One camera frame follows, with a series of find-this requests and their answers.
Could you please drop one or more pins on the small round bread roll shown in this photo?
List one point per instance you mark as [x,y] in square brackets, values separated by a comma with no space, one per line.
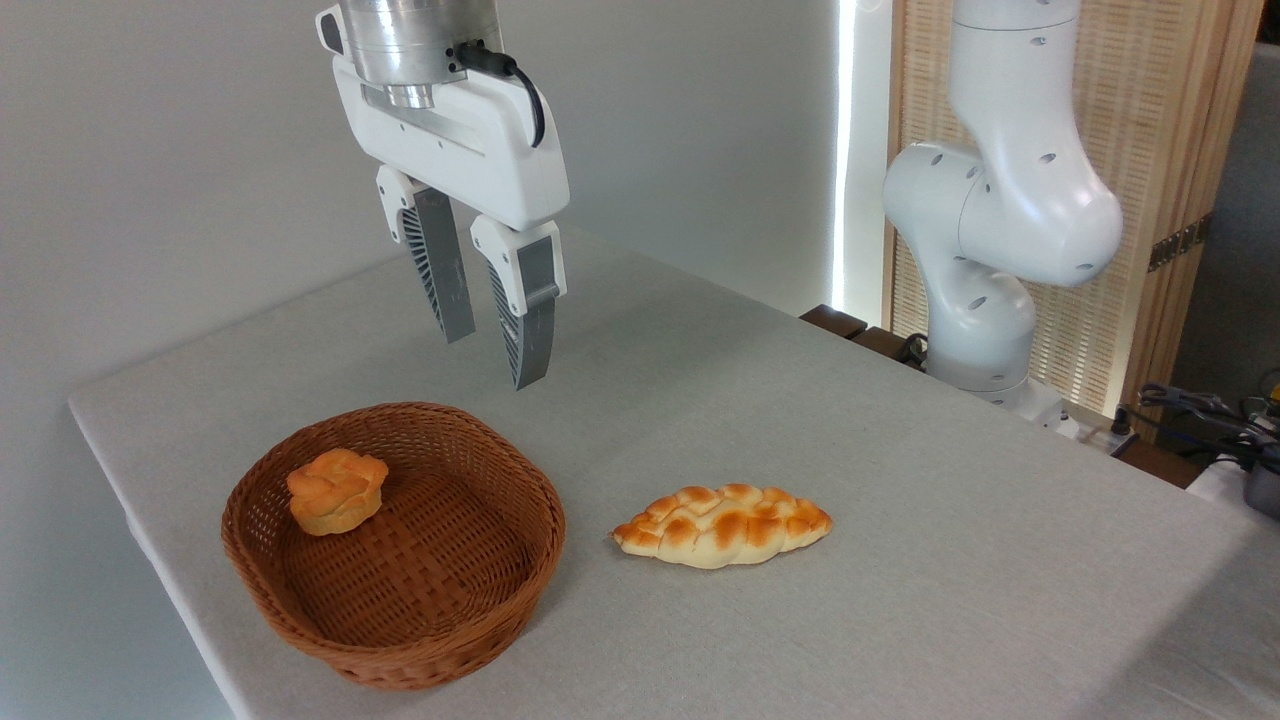
[335,490]

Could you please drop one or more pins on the grey tablecloth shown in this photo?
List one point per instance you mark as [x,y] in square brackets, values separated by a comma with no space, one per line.
[800,420]

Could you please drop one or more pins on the metal screen hinge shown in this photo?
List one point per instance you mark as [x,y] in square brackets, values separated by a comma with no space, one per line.
[1180,243]

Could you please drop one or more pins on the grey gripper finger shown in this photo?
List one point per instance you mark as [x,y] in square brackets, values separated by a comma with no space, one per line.
[445,270]
[530,320]

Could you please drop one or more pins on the brown woven wicker basket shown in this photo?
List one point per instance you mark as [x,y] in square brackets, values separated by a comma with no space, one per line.
[450,590]

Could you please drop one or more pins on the dark brown wooden bench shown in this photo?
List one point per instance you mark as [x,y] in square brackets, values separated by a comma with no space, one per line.
[835,320]

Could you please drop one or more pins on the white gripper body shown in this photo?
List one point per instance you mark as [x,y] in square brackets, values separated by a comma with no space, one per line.
[480,140]

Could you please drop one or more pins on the long braided bread loaf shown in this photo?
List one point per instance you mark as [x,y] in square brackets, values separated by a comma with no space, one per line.
[720,525]

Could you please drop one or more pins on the wooden slatted folding screen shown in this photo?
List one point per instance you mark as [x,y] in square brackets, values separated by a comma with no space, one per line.
[1160,110]

